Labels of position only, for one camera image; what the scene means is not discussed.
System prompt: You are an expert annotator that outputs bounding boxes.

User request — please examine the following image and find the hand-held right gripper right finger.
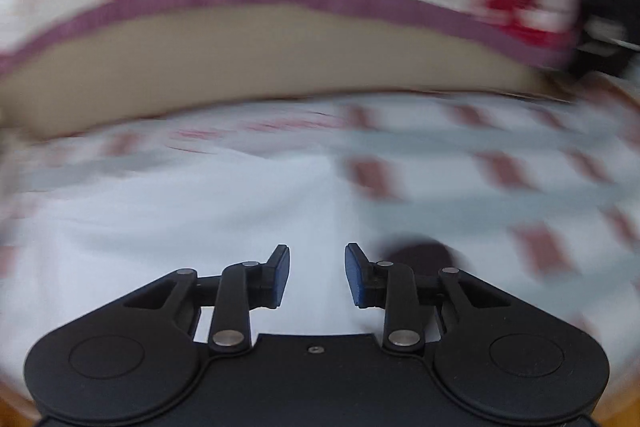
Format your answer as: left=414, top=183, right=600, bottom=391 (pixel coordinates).
left=344, top=243, right=511, bottom=354

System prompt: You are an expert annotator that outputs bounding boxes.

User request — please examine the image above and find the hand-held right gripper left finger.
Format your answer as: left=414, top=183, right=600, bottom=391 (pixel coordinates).
left=122, top=244, right=292, bottom=354

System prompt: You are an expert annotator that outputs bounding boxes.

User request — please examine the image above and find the white shirt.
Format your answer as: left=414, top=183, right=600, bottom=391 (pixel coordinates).
left=0, top=152, right=381, bottom=343

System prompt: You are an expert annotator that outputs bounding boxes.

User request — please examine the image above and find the checkered rug with bear print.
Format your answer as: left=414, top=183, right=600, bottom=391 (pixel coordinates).
left=0, top=92, right=640, bottom=408

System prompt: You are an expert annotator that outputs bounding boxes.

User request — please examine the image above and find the beige bed base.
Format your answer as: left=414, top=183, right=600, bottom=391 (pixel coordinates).
left=0, top=4, right=556, bottom=138

